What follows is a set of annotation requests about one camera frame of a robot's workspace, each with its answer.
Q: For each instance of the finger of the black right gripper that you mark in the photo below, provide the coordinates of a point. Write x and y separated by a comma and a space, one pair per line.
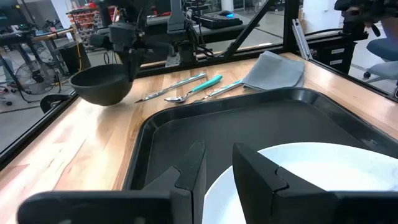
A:
132, 68

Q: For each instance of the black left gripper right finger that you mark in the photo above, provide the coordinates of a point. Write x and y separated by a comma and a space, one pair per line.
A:
258, 186

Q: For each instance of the silver aluminium bar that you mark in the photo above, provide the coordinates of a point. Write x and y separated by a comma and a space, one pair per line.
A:
301, 39

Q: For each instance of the mouse with blue light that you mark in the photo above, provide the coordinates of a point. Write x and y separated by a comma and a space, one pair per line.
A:
226, 13

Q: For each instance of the black box on floor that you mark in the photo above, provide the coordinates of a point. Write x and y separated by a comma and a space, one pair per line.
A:
73, 57

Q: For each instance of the black floor fan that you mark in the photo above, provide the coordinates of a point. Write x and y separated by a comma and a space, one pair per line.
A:
35, 77

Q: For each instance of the wooden workbench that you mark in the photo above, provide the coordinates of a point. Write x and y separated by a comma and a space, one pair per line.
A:
53, 34

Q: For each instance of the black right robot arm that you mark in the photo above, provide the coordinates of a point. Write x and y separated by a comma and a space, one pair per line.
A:
186, 49

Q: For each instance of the white round plate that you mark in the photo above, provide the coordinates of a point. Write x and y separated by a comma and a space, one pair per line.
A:
326, 168

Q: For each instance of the black frame bracket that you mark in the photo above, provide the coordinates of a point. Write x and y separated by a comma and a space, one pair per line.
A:
53, 101

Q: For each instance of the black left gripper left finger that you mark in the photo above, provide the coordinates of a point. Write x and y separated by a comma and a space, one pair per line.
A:
189, 186

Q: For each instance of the light grey cloth napkin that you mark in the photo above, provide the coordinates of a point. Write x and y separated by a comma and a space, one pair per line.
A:
273, 71

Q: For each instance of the grey desk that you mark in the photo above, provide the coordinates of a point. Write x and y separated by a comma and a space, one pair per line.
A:
236, 31

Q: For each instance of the black plastic tray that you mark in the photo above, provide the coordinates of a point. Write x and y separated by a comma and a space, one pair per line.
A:
248, 124

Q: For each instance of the black cabinet with white labels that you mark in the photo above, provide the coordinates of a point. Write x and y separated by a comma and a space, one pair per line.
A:
334, 56

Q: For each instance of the shelf with red bins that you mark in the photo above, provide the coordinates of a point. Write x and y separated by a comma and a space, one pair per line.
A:
85, 17

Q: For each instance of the blue office chair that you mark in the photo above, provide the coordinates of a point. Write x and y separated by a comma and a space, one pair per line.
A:
384, 49

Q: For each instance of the black keyboard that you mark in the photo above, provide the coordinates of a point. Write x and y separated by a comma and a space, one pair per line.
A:
220, 21

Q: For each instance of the black bowl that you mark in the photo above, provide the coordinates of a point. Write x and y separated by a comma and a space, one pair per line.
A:
99, 87

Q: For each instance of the black aluminium table frame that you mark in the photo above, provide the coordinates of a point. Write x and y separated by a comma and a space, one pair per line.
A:
290, 25

